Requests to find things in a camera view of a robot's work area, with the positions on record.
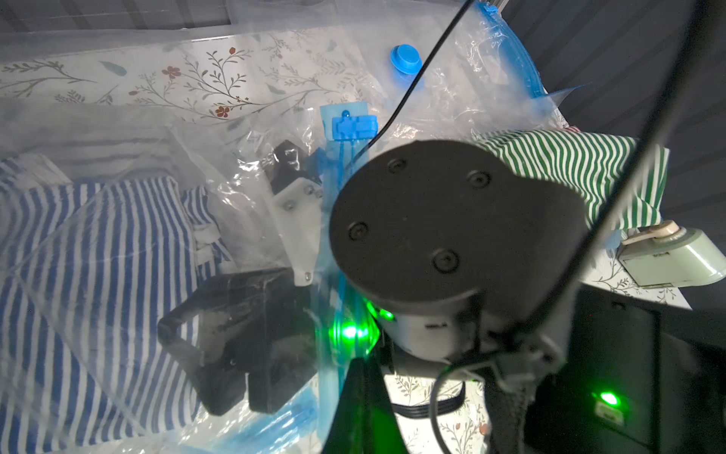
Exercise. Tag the blue white striped garment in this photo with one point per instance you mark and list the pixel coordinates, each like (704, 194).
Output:
(88, 269)

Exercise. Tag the green white striped garment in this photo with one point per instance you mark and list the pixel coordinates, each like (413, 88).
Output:
(588, 163)

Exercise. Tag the blue round valve cap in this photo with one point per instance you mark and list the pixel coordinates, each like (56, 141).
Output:
(406, 59)

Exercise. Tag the clear vacuum bag blue zipper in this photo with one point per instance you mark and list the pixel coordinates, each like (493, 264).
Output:
(104, 143)

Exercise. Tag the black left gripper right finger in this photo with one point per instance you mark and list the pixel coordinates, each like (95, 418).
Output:
(382, 433)

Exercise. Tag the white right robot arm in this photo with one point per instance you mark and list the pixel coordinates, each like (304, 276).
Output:
(437, 260)

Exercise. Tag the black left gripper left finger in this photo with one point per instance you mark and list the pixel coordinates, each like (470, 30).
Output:
(347, 431)

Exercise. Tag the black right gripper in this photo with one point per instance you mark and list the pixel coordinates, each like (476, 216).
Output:
(247, 336)

